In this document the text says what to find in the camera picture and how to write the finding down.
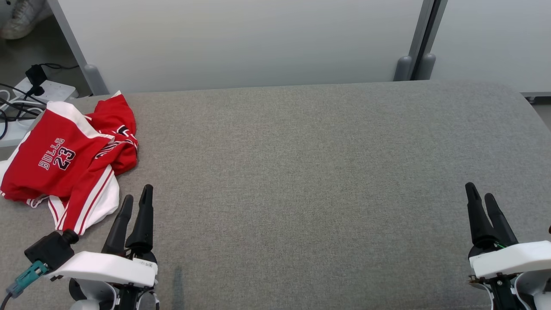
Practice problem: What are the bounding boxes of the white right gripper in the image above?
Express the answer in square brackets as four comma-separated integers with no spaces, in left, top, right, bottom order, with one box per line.
[465,182,551,310]

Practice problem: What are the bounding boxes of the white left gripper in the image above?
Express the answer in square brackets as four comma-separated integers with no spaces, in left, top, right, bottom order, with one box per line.
[45,184,158,298]

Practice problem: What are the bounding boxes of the red Bulls jersey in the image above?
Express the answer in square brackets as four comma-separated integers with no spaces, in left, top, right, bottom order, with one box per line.
[0,91,139,236]

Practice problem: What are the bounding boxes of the red shorts white stripes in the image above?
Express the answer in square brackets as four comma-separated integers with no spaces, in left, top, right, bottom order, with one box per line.
[0,101,116,204]

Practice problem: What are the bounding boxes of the black plug adapter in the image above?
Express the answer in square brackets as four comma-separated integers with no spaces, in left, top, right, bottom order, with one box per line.
[25,64,49,97]

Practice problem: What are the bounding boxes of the narrow white partition panel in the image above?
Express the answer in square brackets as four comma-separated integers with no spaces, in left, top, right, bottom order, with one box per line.
[430,0,551,93]

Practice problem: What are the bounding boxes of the wide white partition panel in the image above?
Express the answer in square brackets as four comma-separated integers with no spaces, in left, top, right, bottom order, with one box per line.
[57,0,426,95]

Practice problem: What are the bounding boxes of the white sneaker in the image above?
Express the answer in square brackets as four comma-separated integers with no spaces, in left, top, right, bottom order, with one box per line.
[0,0,54,40]

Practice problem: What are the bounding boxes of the grey partition base rail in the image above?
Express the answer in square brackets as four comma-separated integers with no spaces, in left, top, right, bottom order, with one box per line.
[519,91,551,104]

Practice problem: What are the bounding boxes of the dark grey partition post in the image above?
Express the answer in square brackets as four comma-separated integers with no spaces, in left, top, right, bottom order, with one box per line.
[413,0,449,81]

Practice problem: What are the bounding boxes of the white power cable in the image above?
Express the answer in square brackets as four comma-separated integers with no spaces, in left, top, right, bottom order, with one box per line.
[0,89,27,113]

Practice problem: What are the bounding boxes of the white power strip with cables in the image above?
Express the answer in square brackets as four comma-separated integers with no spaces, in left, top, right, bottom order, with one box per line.
[0,83,47,140]

